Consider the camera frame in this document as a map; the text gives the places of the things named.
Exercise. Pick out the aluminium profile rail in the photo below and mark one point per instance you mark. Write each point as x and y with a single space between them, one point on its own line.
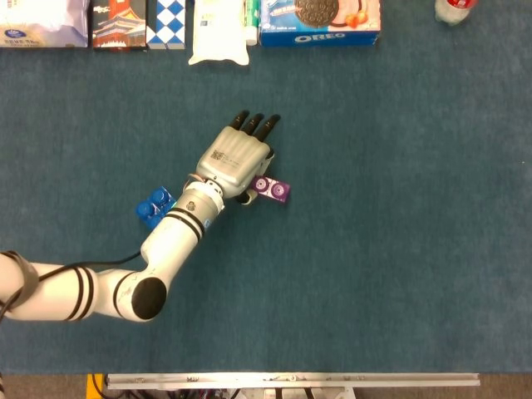
291 380

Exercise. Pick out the black red pagoda box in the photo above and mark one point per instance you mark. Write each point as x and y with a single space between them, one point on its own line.
118 25

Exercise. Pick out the blue Oreo cookie box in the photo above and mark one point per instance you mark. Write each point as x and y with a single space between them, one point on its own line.
320 25

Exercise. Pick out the blue building block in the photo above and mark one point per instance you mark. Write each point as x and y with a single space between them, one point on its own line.
149 208

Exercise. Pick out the green white tube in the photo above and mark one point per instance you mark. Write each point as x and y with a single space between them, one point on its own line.
252 21

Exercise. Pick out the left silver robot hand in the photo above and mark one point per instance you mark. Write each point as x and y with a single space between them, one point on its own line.
232 160

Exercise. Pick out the white lilac tissue pack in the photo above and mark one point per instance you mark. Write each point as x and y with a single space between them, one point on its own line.
41 21

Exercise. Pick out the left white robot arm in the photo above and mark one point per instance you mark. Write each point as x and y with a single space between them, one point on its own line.
174 241

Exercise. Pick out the purple building block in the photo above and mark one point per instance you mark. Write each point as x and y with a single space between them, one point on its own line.
274 190

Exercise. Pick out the white plastic pouch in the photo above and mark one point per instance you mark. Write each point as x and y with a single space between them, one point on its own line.
218 33

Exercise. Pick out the blue white checkered box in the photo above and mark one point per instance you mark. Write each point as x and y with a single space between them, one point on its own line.
166 23

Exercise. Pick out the teal felt table cloth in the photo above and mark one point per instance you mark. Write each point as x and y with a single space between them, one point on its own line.
374 249

